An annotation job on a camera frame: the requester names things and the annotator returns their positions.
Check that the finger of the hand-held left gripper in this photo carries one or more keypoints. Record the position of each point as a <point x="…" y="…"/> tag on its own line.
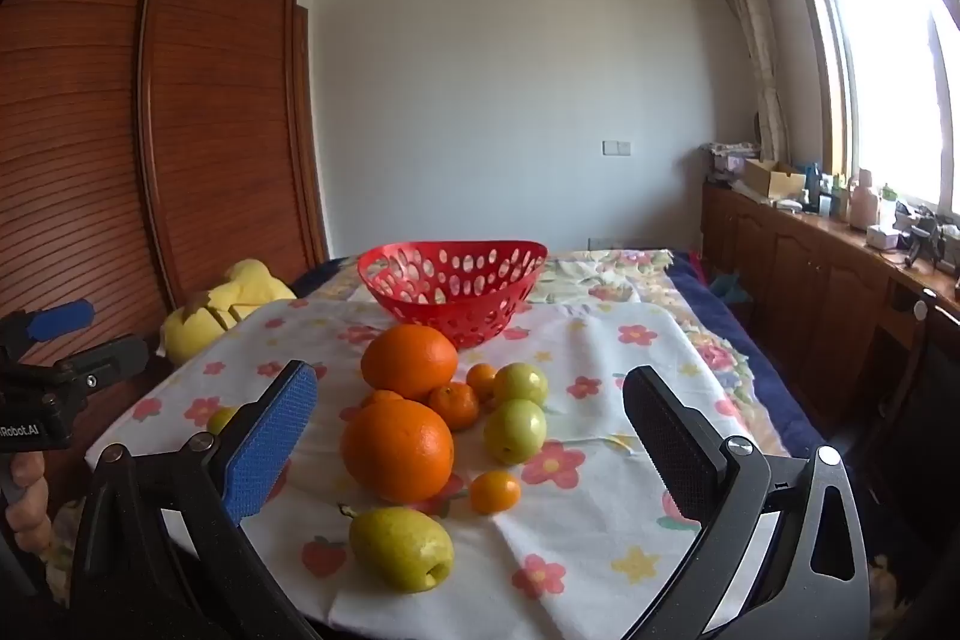
<point x="61" y="317"/>
<point x="112" y="356"/>

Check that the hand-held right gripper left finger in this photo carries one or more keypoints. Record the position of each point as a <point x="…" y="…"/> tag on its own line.
<point x="271" y="441"/>

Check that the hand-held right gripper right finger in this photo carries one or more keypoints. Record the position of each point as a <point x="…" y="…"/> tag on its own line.
<point x="673" y="449"/>

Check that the small yellow-green fruit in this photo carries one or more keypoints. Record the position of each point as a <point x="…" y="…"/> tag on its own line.
<point x="220" y="421"/>

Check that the small tangerine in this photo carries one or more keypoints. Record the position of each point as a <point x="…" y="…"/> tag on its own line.
<point x="384" y="396"/>
<point x="454" y="406"/>
<point x="481" y="380"/>
<point x="495" y="492"/>

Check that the large orange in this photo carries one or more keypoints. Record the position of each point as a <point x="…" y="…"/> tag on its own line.
<point x="397" y="452"/>
<point x="409" y="361"/>

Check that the green apple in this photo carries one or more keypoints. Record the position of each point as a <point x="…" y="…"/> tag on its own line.
<point x="514" y="432"/>
<point x="520" y="383"/>

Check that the red perforated plastic basket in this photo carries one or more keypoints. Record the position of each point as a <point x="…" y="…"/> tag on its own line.
<point x="480" y="326"/>

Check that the person's left hand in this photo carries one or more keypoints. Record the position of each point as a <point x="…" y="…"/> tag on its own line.
<point x="28" y="497"/>

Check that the white floral cloth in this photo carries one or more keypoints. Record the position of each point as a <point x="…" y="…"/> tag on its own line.
<point x="585" y="535"/>

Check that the yellow plush toy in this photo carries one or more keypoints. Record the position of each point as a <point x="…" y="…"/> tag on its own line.
<point x="225" y="302"/>

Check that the wooden cabinet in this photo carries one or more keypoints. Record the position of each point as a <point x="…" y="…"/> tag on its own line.
<point x="795" y="295"/>

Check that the brown wooden wardrobe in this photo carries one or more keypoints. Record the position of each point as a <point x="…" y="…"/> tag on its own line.
<point x="187" y="123"/>

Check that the cardboard box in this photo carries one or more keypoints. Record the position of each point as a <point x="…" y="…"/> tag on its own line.
<point x="772" y="179"/>

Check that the pile of patterned bags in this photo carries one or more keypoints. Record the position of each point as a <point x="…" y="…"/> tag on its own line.
<point x="727" y="160"/>

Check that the white box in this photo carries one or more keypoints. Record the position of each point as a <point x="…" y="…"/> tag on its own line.
<point x="883" y="236"/>

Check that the pink jar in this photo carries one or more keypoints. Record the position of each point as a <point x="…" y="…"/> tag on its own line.
<point x="864" y="201"/>

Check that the black tripod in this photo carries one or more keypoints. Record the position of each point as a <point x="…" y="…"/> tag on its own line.
<point x="924" y="239"/>

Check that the beige curtain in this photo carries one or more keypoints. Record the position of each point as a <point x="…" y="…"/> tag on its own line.
<point x="761" y="48"/>

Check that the window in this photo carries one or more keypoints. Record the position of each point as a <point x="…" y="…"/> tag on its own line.
<point x="885" y="70"/>

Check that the white wall switch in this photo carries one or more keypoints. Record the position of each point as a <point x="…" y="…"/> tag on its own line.
<point x="616" y="147"/>

